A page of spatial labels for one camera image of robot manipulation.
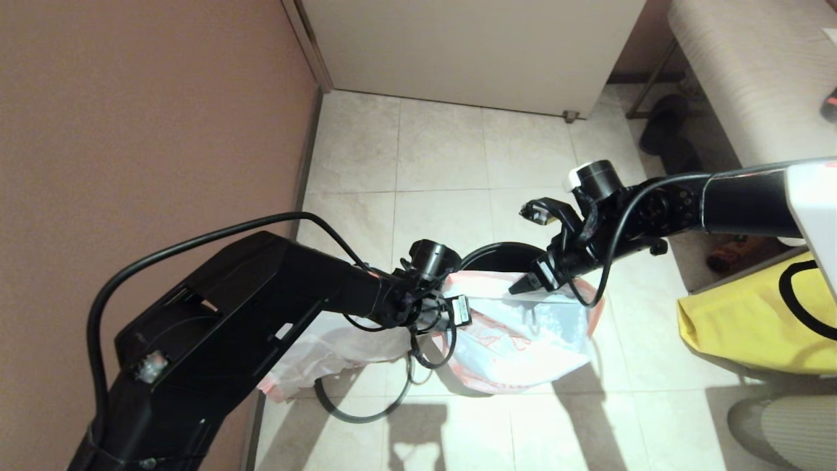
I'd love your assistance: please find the white bin liner bag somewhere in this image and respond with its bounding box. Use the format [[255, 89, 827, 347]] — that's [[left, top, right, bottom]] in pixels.
[[441, 270, 606, 395]]

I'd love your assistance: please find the used white drawstring trash bag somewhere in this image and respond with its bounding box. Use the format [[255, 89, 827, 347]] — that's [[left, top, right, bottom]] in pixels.
[[258, 327, 419, 401]]

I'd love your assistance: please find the dark bin retaining ring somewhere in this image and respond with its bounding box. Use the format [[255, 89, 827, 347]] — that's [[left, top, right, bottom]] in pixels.
[[314, 353, 417, 425]]

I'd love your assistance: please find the black round trash bin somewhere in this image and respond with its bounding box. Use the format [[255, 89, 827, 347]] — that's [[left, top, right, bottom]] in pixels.
[[458, 242, 547, 273]]

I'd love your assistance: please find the yellow fabric bag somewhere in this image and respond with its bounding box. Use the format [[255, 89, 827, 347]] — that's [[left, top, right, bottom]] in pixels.
[[677, 252, 837, 377]]

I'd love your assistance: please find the orange drink bottle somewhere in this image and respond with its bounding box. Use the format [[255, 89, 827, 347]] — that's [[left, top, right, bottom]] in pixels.
[[706, 235, 767, 274]]

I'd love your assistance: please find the metal bench leg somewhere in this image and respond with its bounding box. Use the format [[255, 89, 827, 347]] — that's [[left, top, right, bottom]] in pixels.
[[624, 43, 684, 122]]

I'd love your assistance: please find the white door panel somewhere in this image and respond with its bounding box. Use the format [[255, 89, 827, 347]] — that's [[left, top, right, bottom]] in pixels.
[[298, 0, 648, 122]]

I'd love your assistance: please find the wood-grain bench top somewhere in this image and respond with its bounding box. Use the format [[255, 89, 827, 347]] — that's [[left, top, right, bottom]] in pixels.
[[666, 0, 837, 248]]

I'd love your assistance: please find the white pleated round stool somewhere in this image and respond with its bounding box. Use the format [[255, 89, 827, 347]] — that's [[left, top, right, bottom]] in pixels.
[[726, 394, 837, 471]]

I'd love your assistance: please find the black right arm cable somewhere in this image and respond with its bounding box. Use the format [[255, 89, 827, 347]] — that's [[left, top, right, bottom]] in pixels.
[[568, 157, 837, 341]]

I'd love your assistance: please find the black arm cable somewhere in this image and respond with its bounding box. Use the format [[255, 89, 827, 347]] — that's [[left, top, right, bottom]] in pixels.
[[87, 211, 368, 445], [568, 157, 837, 341]]

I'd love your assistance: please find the black left gripper cable loop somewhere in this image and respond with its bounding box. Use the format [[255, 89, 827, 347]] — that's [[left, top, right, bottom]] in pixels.
[[408, 314, 458, 370]]

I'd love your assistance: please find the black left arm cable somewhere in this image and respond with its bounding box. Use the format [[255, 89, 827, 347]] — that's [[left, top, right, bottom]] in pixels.
[[87, 211, 368, 445]]

